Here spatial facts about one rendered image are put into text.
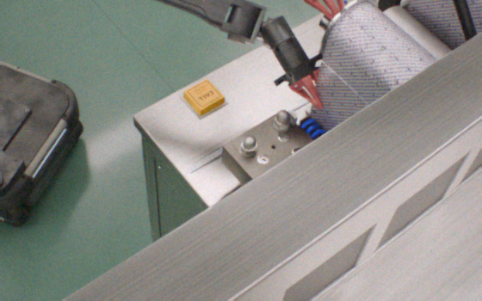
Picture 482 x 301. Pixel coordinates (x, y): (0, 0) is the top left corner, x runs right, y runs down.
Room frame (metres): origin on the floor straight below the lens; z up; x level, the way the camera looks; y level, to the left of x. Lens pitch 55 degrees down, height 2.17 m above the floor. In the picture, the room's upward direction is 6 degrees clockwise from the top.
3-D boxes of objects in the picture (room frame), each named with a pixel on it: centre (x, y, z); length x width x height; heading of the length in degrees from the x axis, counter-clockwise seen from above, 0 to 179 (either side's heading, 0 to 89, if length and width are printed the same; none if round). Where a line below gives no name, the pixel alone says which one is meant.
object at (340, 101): (0.80, -0.22, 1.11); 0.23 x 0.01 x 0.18; 43
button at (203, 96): (1.00, 0.10, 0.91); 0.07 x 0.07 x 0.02; 43
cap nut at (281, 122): (0.85, -0.08, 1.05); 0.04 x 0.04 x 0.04
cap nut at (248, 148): (0.78, -0.02, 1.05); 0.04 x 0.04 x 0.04
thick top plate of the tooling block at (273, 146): (0.69, -0.16, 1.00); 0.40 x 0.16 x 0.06; 43
